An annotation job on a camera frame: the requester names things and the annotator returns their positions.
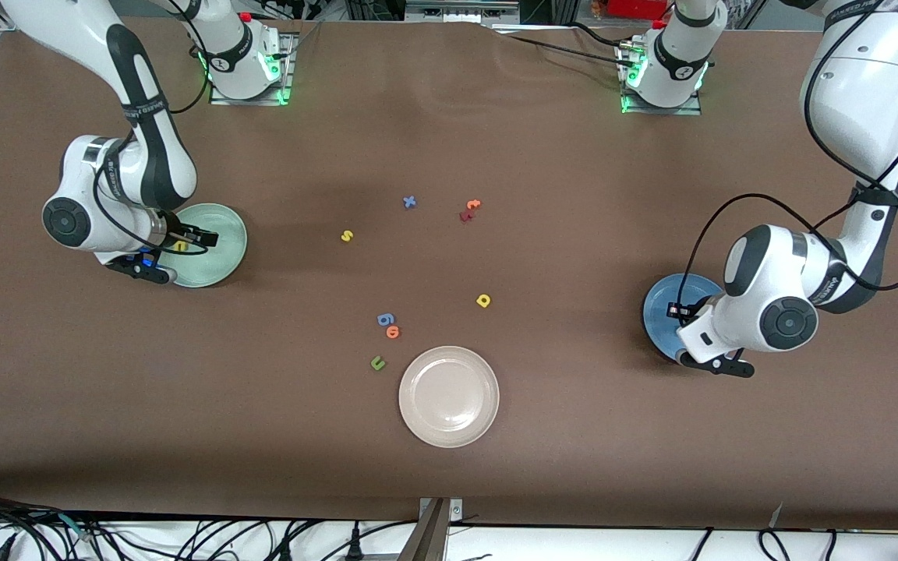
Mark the grey equipment rack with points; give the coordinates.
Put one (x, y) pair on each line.
(457, 12)

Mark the metal table edge bracket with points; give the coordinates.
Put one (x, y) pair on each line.
(435, 538)

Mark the green foam letter u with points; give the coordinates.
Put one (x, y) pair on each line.
(376, 367)

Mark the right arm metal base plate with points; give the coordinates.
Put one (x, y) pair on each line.
(288, 70)

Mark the brown table cover sheet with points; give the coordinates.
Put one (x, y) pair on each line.
(449, 467)

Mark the red box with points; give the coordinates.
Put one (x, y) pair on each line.
(636, 8)

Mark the blue foam letter g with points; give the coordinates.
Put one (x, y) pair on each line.
(380, 319)

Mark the white paper tag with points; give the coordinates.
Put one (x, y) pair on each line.
(777, 516)

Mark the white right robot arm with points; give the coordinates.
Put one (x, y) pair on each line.
(75, 222)

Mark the beige plate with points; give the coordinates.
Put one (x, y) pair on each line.
(449, 397)

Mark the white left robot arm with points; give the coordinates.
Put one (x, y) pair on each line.
(784, 319)

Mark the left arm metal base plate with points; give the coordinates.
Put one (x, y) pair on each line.
(663, 111)

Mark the black power plug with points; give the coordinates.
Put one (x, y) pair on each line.
(354, 545)

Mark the blue plate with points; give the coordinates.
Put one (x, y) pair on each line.
(659, 327)

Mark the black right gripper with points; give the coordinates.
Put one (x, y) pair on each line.
(175, 231)

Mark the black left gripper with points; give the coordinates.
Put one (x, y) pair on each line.
(700, 309)

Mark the green plate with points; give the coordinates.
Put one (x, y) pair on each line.
(223, 261)

